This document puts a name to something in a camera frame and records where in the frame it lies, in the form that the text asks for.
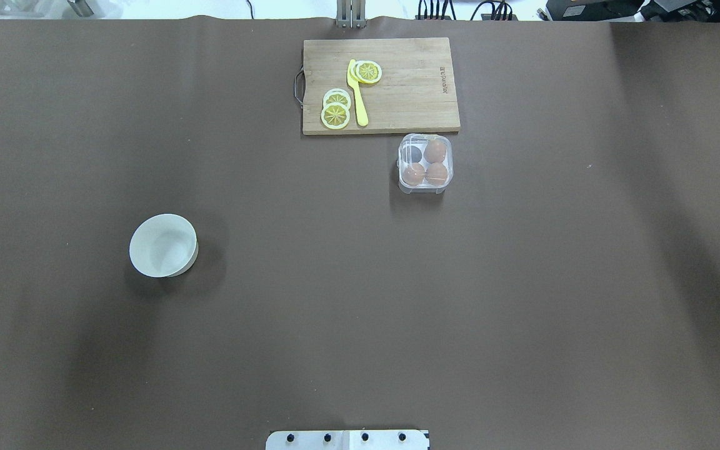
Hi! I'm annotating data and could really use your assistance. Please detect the clear plastic egg box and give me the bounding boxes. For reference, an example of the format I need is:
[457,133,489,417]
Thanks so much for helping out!
[396,133,454,194]

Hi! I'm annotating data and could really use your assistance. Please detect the brown egg packed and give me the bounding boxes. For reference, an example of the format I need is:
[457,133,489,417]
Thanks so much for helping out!
[402,162,426,187]

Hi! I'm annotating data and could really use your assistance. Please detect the brown egg upper right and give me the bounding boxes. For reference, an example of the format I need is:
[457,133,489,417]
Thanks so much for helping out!
[424,139,448,164]

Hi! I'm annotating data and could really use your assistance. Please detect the brown egg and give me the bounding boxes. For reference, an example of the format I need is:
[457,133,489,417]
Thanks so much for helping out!
[425,162,449,187]
[424,139,448,164]

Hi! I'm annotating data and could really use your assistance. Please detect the brown egg lower right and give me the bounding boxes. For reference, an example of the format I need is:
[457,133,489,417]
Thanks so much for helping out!
[425,162,449,187]

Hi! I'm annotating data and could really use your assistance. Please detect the wooden cutting board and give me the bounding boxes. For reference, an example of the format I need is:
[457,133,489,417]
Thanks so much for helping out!
[302,37,461,136]

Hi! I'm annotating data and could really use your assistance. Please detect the lemon slice top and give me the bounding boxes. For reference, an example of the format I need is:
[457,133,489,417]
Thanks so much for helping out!
[349,60,383,84]

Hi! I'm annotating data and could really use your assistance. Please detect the lemon slice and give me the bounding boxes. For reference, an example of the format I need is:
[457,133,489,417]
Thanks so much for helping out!
[349,60,383,84]
[322,88,352,108]
[321,102,351,130]

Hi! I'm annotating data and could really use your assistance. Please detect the lemon slice middle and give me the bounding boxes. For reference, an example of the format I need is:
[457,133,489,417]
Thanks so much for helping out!
[322,88,352,108]

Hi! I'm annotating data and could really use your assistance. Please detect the lemon slice bottom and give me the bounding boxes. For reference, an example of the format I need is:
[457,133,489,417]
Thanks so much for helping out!
[321,102,351,130]

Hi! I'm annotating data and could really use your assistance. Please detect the white bowl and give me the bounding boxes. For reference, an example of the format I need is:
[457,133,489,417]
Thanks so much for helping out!
[129,213,199,278]

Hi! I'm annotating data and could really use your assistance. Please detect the aluminium frame post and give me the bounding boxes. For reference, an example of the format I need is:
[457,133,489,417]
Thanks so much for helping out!
[336,0,368,29]

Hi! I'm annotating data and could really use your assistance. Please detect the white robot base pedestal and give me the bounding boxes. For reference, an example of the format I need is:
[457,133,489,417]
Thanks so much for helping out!
[265,428,431,449]

